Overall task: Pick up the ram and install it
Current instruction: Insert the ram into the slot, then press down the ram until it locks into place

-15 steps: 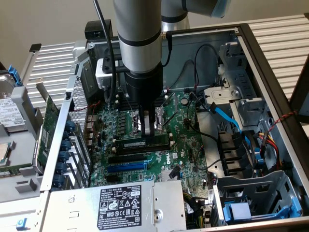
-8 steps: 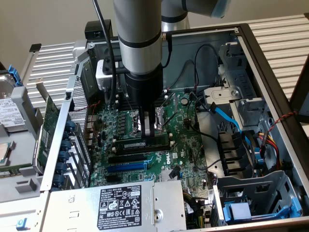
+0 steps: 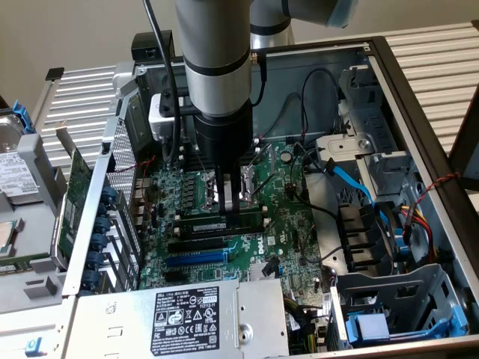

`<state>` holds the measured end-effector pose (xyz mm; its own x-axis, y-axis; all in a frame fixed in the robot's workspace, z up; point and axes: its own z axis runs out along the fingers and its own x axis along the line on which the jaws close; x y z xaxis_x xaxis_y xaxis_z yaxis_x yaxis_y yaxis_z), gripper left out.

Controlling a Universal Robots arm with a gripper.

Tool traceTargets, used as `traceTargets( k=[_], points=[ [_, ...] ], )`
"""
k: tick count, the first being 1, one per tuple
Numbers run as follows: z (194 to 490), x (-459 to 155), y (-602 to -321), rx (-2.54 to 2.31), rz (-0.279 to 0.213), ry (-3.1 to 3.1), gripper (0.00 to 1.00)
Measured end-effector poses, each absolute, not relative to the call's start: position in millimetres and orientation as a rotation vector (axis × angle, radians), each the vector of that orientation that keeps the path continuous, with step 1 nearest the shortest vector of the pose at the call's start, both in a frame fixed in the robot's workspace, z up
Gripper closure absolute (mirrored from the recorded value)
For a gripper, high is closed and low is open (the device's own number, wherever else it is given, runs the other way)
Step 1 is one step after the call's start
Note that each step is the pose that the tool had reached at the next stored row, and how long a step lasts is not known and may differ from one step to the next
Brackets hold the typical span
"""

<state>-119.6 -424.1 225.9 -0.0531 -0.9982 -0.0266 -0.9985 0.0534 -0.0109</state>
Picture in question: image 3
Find yellow red black wire bundle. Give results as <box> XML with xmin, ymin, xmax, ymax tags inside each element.
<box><xmin>398</xmin><ymin>203</ymin><xmax>439</xmax><ymax>263</ymax></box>

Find thin red wire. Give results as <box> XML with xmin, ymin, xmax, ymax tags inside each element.
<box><xmin>111</xmin><ymin>156</ymin><xmax>157</xmax><ymax>175</ymax></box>

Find open grey PC case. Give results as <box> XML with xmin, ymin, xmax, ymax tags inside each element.
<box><xmin>55</xmin><ymin>35</ymin><xmax>479</xmax><ymax>359</ymax></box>

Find silver CPU socket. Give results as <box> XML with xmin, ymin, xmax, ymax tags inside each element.
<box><xmin>201</xmin><ymin>166</ymin><xmax>261</xmax><ymax>210</ymax></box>

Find black plastic block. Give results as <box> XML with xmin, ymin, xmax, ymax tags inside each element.
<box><xmin>335</xmin><ymin>201</ymin><xmax>396</xmax><ymax>274</ymax></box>

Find green RAM stick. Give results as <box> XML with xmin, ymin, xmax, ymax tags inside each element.
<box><xmin>0</xmin><ymin>256</ymin><xmax>52</xmax><ymax>276</ymax></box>
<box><xmin>174</xmin><ymin>210</ymin><xmax>263</xmax><ymax>233</ymax></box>

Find grey metal disk bay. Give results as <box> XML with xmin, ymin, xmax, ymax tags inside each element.
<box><xmin>329</xmin><ymin>263</ymin><xmax>471</xmax><ymax>351</ymax></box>

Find grey wire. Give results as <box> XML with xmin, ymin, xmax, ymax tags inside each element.
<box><xmin>301</xmin><ymin>224</ymin><xmax>347</xmax><ymax>265</ymax></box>

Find grey parts rack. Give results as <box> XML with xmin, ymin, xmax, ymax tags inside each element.
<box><xmin>0</xmin><ymin>132</ymin><xmax>70</xmax><ymax>315</ymax></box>

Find blue expansion slot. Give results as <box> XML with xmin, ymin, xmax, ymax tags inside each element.
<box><xmin>166</xmin><ymin>251</ymin><xmax>228</xmax><ymax>269</ymax></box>

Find blue plastic disk caddy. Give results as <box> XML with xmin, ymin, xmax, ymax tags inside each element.
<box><xmin>346</xmin><ymin>304</ymin><xmax>469</xmax><ymax>347</ymax></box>

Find black camera cable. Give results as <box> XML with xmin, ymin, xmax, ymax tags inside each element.
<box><xmin>141</xmin><ymin>0</ymin><xmax>180</xmax><ymax>168</ymax></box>

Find long black expansion slot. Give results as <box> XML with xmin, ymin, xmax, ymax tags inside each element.
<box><xmin>167</xmin><ymin>237</ymin><xmax>225</xmax><ymax>254</ymax></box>

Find thin dark wire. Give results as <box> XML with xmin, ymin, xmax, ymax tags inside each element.
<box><xmin>261</xmin><ymin>91</ymin><xmax>306</xmax><ymax>145</ymax></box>

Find blue flat data wire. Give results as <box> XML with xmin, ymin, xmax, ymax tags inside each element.
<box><xmin>323</xmin><ymin>159</ymin><xmax>409</xmax><ymax>259</ymax></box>

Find black box device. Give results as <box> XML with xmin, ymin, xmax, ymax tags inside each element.
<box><xmin>131</xmin><ymin>31</ymin><xmax>177</xmax><ymax>61</ymax></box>

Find blue disk bracket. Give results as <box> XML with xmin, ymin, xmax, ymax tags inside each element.
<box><xmin>11</xmin><ymin>99</ymin><xmax>37</xmax><ymax>135</ymax></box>

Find green graphics card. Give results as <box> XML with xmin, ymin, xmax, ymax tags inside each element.
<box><xmin>54</xmin><ymin>119</ymin><xmax>94</xmax><ymax>271</ymax></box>

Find silver metal drive cage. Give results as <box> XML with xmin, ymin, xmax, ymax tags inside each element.
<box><xmin>314</xmin><ymin>65</ymin><xmax>418</xmax><ymax>197</ymax></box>

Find black cable gold connector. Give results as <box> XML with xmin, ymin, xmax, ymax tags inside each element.
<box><xmin>249</xmin><ymin>52</ymin><xmax>269</xmax><ymax>108</ymax></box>

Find black RAM slot white latches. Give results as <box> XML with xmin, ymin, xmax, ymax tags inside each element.
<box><xmin>179</xmin><ymin>147</ymin><xmax>262</xmax><ymax>165</ymax></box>
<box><xmin>179</xmin><ymin>138</ymin><xmax>261</xmax><ymax>155</ymax></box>

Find curved black wire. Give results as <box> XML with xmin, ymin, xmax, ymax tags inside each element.
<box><xmin>290</xmin><ymin>141</ymin><xmax>341</xmax><ymax>224</ymax></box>

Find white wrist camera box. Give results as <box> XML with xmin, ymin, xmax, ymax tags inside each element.
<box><xmin>148</xmin><ymin>93</ymin><xmax>177</xmax><ymax>142</ymax></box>

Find blue plastic latch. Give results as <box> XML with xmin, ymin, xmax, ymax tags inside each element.
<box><xmin>24</xmin><ymin>336</ymin><xmax>45</xmax><ymax>359</ymax></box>

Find looped black wire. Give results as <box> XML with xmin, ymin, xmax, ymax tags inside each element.
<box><xmin>300</xmin><ymin>68</ymin><xmax>341</xmax><ymax>145</ymax></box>

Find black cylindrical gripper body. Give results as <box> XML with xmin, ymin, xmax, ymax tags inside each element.
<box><xmin>192</xmin><ymin>99</ymin><xmax>254</xmax><ymax>169</ymax></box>

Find red black twisted wire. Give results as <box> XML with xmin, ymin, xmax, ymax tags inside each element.
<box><xmin>409</xmin><ymin>171</ymin><xmax>463</xmax><ymax>210</ymax></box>

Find dark flat panel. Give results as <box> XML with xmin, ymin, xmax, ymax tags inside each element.
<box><xmin>448</xmin><ymin>82</ymin><xmax>479</xmax><ymax>192</ymax></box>

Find silver CPU chip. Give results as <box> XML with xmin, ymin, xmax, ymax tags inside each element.
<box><xmin>0</xmin><ymin>219</ymin><xmax>19</xmax><ymax>260</ymax></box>

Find silver ribbed heatsink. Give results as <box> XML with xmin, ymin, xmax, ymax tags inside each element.
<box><xmin>246</xmin><ymin>266</ymin><xmax>280</xmax><ymax>281</ymax></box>

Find silver power supply black label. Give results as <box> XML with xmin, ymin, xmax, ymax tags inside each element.
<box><xmin>61</xmin><ymin>278</ymin><xmax>291</xmax><ymax>359</ymax></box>

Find silver hard disk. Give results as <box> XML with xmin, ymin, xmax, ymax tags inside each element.
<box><xmin>0</xmin><ymin>114</ymin><xmax>43</xmax><ymax>205</ymax></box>

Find thin metal locking lever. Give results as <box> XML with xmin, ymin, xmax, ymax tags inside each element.
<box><xmin>252</xmin><ymin>144</ymin><xmax>273</xmax><ymax>168</ymax></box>
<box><xmin>252</xmin><ymin>174</ymin><xmax>281</xmax><ymax>198</ymax></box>

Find green motherboard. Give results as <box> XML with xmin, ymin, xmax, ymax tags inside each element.
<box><xmin>136</xmin><ymin>140</ymin><xmax>330</xmax><ymax>300</ymax></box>

